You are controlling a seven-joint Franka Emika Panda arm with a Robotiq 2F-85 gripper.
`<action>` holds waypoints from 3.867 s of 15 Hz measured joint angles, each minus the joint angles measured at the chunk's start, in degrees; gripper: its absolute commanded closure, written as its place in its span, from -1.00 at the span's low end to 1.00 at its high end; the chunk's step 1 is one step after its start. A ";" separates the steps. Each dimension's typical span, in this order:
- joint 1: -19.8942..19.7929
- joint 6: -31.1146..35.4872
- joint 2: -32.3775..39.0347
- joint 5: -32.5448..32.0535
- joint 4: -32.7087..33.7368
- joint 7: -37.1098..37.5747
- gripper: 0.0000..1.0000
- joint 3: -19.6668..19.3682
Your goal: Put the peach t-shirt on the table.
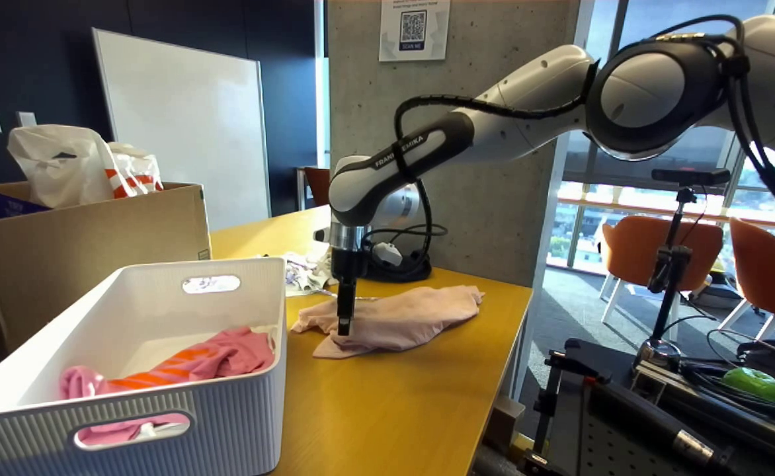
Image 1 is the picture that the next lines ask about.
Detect pink orange striped garment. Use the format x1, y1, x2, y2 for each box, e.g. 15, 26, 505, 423
58, 325, 276, 448

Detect window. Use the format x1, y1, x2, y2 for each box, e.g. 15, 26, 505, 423
546, 0, 775, 278

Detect white printed cloth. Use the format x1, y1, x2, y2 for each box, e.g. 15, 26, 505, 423
284, 251, 336, 299

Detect white power adapter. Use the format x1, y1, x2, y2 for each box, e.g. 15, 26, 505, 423
372, 242, 404, 266

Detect whiteboard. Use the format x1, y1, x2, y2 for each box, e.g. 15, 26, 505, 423
91, 27, 273, 233

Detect white plastic basket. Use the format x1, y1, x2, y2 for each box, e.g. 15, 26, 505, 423
0, 257, 289, 476

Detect peach t-shirt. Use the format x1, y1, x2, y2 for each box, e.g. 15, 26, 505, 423
290, 285, 486, 360

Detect orange chair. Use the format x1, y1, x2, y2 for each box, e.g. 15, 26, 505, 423
717, 217, 775, 354
598, 214, 725, 325

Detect paper sign with code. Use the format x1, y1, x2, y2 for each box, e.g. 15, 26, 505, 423
378, 0, 452, 63

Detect brown chair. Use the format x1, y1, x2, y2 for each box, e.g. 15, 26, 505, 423
296, 166, 331, 212

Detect coil of black cable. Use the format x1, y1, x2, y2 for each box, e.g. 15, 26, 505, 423
360, 223, 449, 284
677, 357, 775, 420

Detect green round object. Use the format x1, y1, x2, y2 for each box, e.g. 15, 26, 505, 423
721, 366, 775, 405

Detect cardboard box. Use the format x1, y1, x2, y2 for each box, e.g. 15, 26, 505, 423
0, 181, 212, 372

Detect white plastic bag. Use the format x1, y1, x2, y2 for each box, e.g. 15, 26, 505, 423
7, 124, 118, 210

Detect white bag with orange stripes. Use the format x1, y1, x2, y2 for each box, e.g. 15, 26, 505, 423
102, 141, 165, 200

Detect camera on mount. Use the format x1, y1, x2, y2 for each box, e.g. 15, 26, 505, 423
632, 167, 733, 369

